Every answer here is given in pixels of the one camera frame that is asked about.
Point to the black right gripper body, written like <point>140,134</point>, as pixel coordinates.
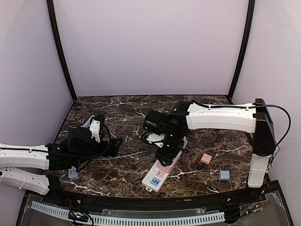
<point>168,153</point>

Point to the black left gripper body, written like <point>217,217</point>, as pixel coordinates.
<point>111,148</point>

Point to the small pink cube adapter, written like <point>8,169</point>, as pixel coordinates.
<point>206,158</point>

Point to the white multicolour power strip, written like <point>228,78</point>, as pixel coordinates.
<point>158,174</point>

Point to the small blue cube adapter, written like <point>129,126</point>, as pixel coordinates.
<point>224,175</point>

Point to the blue small power strip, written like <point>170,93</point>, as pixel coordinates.
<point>73,174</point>

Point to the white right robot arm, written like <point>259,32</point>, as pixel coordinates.
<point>168,131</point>

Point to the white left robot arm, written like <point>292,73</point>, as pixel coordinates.
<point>13,159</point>

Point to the small circuit board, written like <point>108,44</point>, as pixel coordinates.
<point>77,216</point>

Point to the black front table rail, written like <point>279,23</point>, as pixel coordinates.
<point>225,200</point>

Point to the white slotted cable duct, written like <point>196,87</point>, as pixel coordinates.
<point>138,219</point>

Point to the left black frame post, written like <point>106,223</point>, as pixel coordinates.
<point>59,48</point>

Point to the black frame post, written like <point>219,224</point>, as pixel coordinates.
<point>243,47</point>
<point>59,48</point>

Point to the right black frame post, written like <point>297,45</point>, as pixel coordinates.
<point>243,47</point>

